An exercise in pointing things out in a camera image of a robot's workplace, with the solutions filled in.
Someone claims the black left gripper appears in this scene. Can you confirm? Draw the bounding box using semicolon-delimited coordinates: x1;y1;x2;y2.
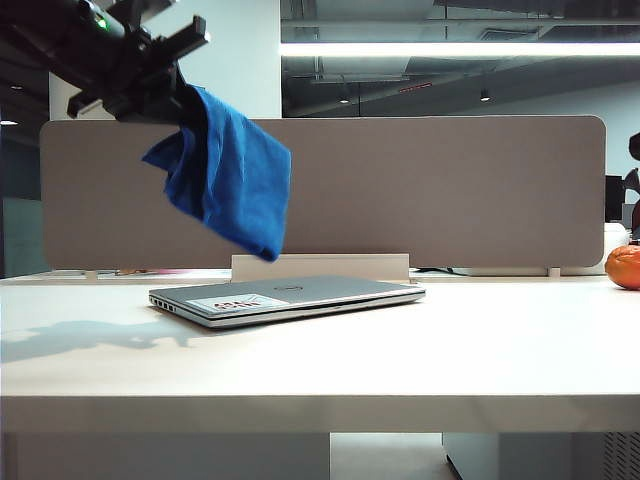
67;15;211;126

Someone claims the orange fruit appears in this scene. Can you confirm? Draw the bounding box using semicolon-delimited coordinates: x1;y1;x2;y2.
604;244;640;290

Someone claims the grey fabric desk divider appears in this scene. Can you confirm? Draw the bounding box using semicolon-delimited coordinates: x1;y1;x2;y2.
39;115;607;271

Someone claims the white box behind divider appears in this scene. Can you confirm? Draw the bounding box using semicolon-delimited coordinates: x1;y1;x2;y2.
603;222;630;262

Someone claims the black monitor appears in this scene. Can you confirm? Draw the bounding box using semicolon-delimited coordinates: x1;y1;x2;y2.
605;175;627;224

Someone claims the blue microfiber rag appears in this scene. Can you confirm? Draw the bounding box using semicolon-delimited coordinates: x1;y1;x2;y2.
141;84;292;263

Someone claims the pink paper sheet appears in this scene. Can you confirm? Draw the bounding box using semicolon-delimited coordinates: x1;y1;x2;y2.
97;268;234;277

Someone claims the long ceiling light strip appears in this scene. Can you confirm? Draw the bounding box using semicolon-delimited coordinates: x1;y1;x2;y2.
279;42;640;58

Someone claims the silver closed laptop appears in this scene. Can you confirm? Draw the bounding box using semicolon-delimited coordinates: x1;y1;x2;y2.
148;273;427;330

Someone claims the white table leg panel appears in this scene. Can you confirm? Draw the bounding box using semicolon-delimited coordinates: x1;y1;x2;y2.
14;432;331;480

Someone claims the white sticker with red letters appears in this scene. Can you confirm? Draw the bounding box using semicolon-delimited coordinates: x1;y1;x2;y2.
185;293;281;313

